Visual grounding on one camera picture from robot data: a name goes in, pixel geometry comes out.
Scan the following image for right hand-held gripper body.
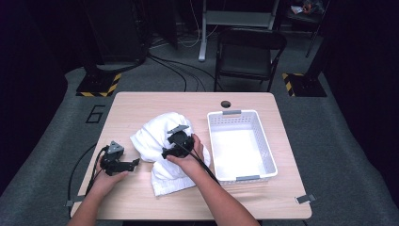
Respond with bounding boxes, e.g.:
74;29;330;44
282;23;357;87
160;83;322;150
166;124;196;158

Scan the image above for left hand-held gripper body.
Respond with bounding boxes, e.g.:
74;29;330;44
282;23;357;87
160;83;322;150
99;140;133;177

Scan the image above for white cloth garment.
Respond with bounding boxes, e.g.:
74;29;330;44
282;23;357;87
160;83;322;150
129;111;212;198

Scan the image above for white plastic basket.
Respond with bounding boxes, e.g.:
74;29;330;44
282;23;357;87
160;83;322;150
206;108;279;186

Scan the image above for person's right hand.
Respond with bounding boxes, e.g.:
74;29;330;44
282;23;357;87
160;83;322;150
166;133;207;177

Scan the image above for person's left hand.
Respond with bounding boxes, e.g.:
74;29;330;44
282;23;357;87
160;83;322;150
90;155;130;198

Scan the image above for grey tape strip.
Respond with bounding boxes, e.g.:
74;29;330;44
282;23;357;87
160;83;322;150
295;193;317;205
64;195;86;208

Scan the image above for black stand base striped edge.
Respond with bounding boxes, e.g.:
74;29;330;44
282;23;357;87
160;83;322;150
281;73;328;98
75;72;123;98

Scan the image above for black folding chair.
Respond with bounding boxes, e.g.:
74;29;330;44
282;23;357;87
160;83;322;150
214;26;288;93

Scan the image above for black equipment cabinet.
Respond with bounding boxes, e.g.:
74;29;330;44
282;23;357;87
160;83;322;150
79;0;150;65

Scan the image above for dark side table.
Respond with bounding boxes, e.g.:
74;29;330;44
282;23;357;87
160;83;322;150
281;0;331;58

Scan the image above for orange object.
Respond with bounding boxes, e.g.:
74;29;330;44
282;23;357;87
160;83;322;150
301;0;315;14

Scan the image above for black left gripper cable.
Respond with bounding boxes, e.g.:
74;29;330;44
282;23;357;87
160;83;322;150
67;142;109;218

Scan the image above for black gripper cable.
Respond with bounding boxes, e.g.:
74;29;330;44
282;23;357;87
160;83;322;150
67;142;109;218
174;141;221;186

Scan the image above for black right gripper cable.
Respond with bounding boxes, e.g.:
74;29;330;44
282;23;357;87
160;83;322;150
174;141;221;186

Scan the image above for black floor cables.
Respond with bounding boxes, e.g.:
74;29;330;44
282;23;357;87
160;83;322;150
146;54;224;93

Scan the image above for white floor cables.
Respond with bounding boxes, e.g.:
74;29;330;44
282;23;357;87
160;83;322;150
150;0;220;50

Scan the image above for white metal desk frame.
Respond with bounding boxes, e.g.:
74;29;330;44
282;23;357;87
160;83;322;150
198;0;280;62

